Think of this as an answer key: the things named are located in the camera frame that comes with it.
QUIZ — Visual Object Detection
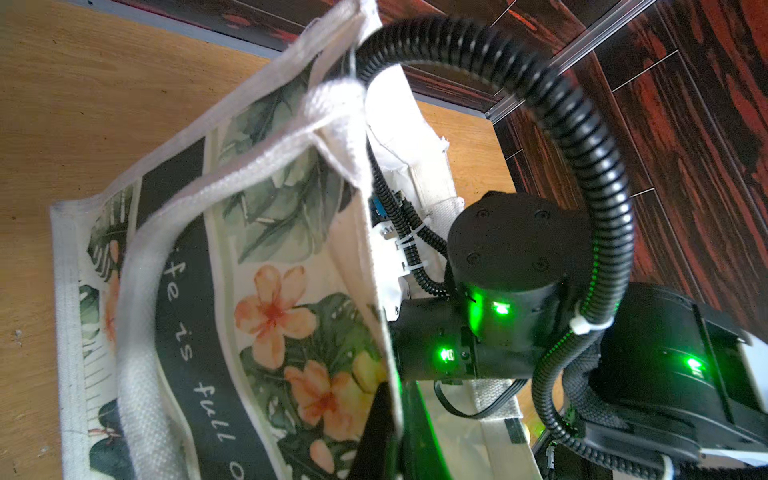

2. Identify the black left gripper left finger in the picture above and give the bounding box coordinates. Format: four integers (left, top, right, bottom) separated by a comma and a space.
347, 382, 400, 480

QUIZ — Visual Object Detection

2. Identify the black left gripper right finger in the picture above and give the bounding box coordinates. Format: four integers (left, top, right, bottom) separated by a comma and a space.
400, 382, 451, 480

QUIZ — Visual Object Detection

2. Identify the white floral tote bag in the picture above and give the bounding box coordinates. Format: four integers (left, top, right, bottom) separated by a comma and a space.
51, 1, 538, 479

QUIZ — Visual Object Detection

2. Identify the black corrugated right cable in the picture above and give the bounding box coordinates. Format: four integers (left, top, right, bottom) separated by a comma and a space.
353, 14, 768, 480

